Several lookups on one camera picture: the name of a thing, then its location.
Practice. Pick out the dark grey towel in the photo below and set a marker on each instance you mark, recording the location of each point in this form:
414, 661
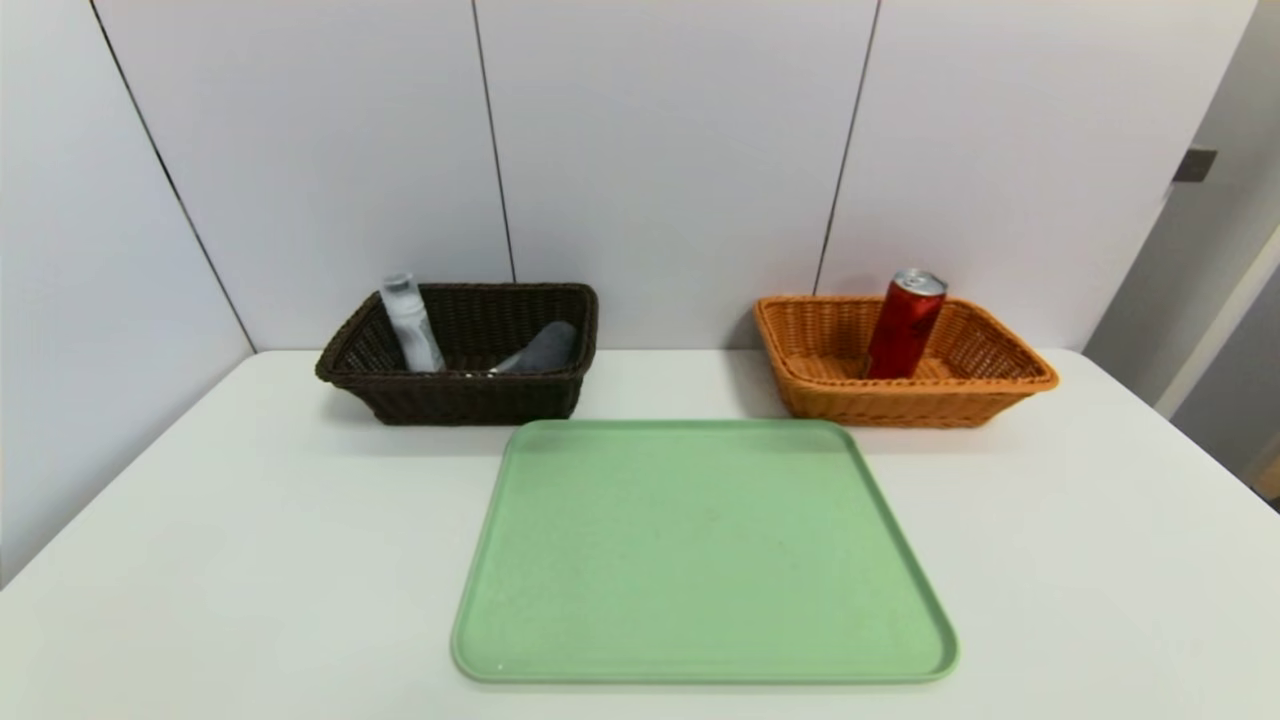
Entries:
550, 348

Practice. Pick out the white plastic bottle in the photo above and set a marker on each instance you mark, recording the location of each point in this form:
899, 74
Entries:
412, 325

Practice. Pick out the red soda can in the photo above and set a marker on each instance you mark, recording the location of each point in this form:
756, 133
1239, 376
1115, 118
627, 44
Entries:
905, 330

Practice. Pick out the dark brown wicker basket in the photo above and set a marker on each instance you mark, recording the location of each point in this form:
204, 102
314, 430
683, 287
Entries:
470, 395

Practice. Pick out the orange wicker basket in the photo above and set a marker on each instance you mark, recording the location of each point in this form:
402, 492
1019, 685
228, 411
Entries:
960, 400

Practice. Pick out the light green plastic tray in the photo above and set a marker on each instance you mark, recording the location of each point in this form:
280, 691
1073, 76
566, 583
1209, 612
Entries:
700, 560

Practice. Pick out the dark wall fixture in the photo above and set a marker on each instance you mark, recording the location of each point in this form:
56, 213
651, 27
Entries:
1195, 165

